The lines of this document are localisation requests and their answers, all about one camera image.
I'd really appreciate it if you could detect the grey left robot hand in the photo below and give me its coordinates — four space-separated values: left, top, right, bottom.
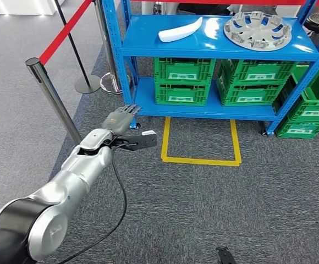
101 104 142 136

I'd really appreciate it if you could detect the white curved plastic part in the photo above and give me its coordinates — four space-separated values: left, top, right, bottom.
158 16 203 43

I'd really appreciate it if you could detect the blue metal shelf rack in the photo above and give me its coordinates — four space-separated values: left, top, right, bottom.
101 0 319 136

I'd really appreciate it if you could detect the red barrier belt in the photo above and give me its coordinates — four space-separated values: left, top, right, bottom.
131 0 319 7
39 0 93 67

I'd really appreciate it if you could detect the black office chair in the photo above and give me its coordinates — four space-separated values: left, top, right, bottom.
178 3 232 17

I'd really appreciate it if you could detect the white counter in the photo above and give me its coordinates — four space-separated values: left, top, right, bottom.
0 0 65 16

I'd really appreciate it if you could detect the silver wheel hubcap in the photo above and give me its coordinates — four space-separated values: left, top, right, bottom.
223 10 292 52

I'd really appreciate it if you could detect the white desk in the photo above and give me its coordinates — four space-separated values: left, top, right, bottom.
275 5 308 18

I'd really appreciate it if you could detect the black stanchion post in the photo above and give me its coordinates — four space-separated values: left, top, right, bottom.
53 0 102 95

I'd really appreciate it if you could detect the chrome stanchion post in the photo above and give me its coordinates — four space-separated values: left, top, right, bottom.
25 57 82 145
93 0 132 96

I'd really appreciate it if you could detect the black cable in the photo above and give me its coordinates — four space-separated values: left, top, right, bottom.
58 144 138 264

